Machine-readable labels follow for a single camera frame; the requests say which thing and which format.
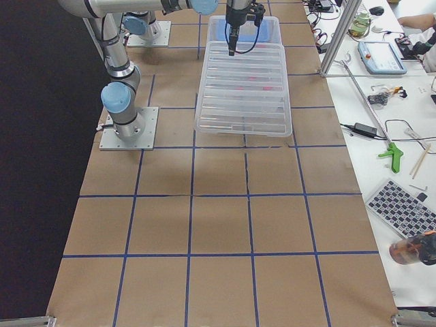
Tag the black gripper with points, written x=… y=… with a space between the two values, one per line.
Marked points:
x=234 y=19

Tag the clear plastic box lid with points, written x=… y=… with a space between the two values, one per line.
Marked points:
x=247 y=93

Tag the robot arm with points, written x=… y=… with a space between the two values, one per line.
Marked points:
x=119 y=95
x=131 y=21

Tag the person forearm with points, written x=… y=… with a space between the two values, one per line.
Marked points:
x=421 y=22

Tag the clear plastic storage box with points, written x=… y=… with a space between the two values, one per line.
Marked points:
x=274 y=24

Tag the glass jar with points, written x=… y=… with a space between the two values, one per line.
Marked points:
x=360 y=25

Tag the black computer mouse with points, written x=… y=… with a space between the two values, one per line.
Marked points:
x=376 y=11

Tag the teach pendant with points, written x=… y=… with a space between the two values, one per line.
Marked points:
x=380 y=58

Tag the small metal parts clutter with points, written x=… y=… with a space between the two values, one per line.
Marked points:
x=382 y=93

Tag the black power adapter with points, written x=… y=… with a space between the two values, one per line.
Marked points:
x=363 y=130

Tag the metal grabber tool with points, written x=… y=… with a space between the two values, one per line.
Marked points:
x=393 y=150

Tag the wooden chopsticks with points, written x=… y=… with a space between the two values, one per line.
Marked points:
x=416 y=167

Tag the hex key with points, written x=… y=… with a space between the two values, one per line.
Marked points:
x=422 y=189

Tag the calibration checker board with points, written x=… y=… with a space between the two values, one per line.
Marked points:
x=401 y=211

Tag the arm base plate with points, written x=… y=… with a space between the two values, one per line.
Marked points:
x=156 y=35
x=140 y=134

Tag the aluminium frame post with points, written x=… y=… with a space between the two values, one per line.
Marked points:
x=344 y=23

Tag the corner bracket right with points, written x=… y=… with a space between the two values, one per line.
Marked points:
x=414 y=316

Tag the corner bracket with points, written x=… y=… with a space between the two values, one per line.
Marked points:
x=42 y=321
x=414 y=316

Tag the corner bracket left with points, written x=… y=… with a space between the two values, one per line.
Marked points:
x=42 y=321

